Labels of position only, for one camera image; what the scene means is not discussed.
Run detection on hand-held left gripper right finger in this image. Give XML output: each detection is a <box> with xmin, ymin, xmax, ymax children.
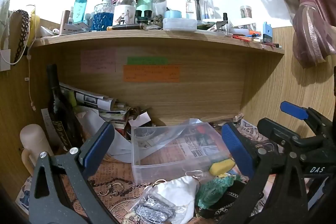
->
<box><xmin>221</xmin><ymin>122</ymin><xmax>308</xmax><ymax>224</ymax></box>

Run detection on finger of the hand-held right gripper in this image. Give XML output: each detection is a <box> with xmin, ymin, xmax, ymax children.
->
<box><xmin>280</xmin><ymin>101</ymin><xmax>327</xmax><ymax>122</ymax></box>
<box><xmin>257</xmin><ymin>117</ymin><xmax>301</xmax><ymax>147</ymax></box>

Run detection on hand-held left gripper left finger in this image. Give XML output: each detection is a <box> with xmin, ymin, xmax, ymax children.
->
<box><xmin>28</xmin><ymin>122</ymin><xmax>120</xmax><ymax>224</ymax></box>

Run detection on yellow sponge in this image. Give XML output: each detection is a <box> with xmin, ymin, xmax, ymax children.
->
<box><xmin>209</xmin><ymin>158</ymin><xmax>236</xmax><ymax>176</ymax></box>

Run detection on green cloth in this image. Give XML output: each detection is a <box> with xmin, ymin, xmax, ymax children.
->
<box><xmin>196</xmin><ymin>174</ymin><xmax>243</xmax><ymax>209</ymax></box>

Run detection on clear plastic box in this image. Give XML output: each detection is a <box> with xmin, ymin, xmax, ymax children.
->
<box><xmin>131</xmin><ymin>121</ymin><xmax>238</xmax><ymax>186</ymax></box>

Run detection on white paper sheet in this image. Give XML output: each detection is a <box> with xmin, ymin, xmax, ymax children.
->
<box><xmin>78</xmin><ymin>109</ymin><xmax>132</xmax><ymax>164</ymax></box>

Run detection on pile of papers and books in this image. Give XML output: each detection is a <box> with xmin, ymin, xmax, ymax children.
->
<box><xmin>59</xmin><ymin>82</ymin><xmax>132</xmax><ymax>136</ymax></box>

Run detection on printed paper table cover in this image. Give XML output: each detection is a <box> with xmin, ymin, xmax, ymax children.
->
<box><xmin>16</xmin><ymin>119</ymin><xmax>276</xmax><ymax>224</ymax></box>

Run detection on dark wine bottle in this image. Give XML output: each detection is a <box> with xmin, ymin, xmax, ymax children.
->
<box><xmin>46</xmin><ymin>64</ymin><xmax>82</xmax><ymax>155</ymax></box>

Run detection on wooden desk shelf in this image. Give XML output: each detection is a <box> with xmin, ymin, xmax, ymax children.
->
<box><xmin>28</xmin><ymin>29</ymin><xmax>286</xmax><ymax>126</ymax></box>

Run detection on beige mug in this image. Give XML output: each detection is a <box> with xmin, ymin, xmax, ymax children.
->
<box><xmin>20</xmin><ymin>124</ymin><xmax>55</xmax><ymax>175</ymax></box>

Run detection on blue box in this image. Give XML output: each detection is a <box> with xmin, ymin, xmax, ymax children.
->
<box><xmin>262</xmin><ymin>22</ymin><xmax>274</xmax><ymax>43</ymax></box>

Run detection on pink sticky note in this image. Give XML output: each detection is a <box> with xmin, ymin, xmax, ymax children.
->
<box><xmin>80</xmin><ymin>49</ymin><xmax>116</xmax><ymax>73</ymax></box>

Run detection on silver glitter item in bag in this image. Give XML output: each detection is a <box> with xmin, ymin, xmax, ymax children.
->
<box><xmin>129</xmin><ymin>194</ymin><xmax>177</xmax><ymax>224</ymax></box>

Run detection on orange sticky note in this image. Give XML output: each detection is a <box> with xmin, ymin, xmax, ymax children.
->
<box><xmin>123</xmin><ymin>64</ymin><xmax>180</xmax><ymax>83</ymax></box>

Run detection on orange pen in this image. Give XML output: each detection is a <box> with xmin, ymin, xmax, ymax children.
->
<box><xmin>232</xmin><ymin>33</ymin><xmax>253</xmax><ymax>41</ymax></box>

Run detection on blue cartoon sticker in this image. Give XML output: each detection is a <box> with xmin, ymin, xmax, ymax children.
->
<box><xmin>15</xmin><ymin>176</ymin><xmax>35</xmax><ymax>214</ymax></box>

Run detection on pink striped curtain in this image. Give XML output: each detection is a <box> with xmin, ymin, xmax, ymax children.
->
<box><xmin>236</xmin><ymin>0</ymin><xmax>336</xmax><ymax>69</ymax></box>

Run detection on green sticky note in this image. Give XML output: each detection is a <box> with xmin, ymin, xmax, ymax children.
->
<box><xmin>127</xmin><ymin>56</ymin><xmax>169</xmax><ymax>65</ymax></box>

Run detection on jar of pencils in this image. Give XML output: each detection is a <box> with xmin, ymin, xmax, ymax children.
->
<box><xmin>239</xmin><ymin>5</ymin><xmax>253</xmax><ymax>19</ymax></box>

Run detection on white tube with black cap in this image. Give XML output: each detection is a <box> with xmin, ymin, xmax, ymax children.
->
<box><xmin>207</xmin><ymin>20</ymin><xmax>228</xmax><ymax>32</ymax></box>

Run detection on brown marker pen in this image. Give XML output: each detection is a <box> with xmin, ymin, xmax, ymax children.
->
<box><xmin>106</xmin><ymin>24</ymin><xmax>145</xmax><ymax>31</ymax></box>

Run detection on pink tube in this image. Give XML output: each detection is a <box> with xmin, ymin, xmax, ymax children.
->
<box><xmin>59</xmin><ymin>10</ymin><xmax>70</xmax><ymax>36</ymax></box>

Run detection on glass bottle with blue filling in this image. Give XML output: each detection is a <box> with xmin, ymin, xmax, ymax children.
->
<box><xmin>93</xmin><ymin>0</ymin><xmax>116</xmax><ymax>31</ymax></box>

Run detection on white printed mug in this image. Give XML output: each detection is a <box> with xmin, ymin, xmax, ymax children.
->
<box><xmin>113</xmin><ymin>4</ymin><xmax>136</xmax><ymax>27</ymax></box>

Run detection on yellow plastic item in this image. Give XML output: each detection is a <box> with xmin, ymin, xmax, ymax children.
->
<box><xmin>27</xmin><ymin>5</ymin><xmax>41</xmax><ymax>44</ymax></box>

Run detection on black lace headband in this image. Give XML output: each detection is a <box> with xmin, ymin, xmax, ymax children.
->
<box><xmin>13</xmin><ymin>9</ymin><xmax>30</xmax><ymax>65</ymax></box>

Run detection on clear lidded container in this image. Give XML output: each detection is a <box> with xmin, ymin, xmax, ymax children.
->
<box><xmin>162</xmin><ymin>18</ymin><xmax>198</xmax><ymax>31</ymax></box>

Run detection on small black binoculars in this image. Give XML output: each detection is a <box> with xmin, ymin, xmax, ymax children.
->
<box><xmin>135</xmin><ymin>9</ymin><xmax>153</xmax><ymax>24</ymax></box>

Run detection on blue toner bottle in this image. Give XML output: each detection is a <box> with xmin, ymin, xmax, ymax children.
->
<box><xmin>73</xmin><ymin>0</ymin><xmax>89</xmax><ymax>25</ymax></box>

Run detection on clear pen holder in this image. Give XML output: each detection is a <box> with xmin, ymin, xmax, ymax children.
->
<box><xmin>186</xmin><ymin>0</ymin><xmax>215</xmax><ymax>21</ymax></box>

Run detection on light blue tape roll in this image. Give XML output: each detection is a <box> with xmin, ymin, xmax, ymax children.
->
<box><xmin>164</xmin><ymin>10</ymin><xmax>182</xmax><ymax>19</ymax></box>

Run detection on clear glass jar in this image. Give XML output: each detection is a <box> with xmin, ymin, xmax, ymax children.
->
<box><xmin>151</xmin><ymin>0</ymin><xmax>168</xmax><ymax>18</ymax></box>

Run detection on white lace cloth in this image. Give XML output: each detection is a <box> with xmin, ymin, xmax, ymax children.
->
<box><xmin>0</xmin><ymin>0</ymin><xmax>11</xmax><ymax>39</ymax></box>

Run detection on black chain strap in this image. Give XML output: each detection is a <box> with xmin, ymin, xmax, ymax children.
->
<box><xmin>199</xmin><ymin>186</ymin><xmax>254</xmax><ymax>219</ymax></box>

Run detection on white cable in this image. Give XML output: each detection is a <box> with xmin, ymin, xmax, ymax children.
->
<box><xmin>0</xmin><ymin>4</ymin><xmax>37</xmax><ymax>111</ymax></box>

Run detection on white wall charger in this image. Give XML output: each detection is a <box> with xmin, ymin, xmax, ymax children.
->
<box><xmin>0</xmin><ymin>49</ymin><xmax>11</xmax><ymax>71</ymax></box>

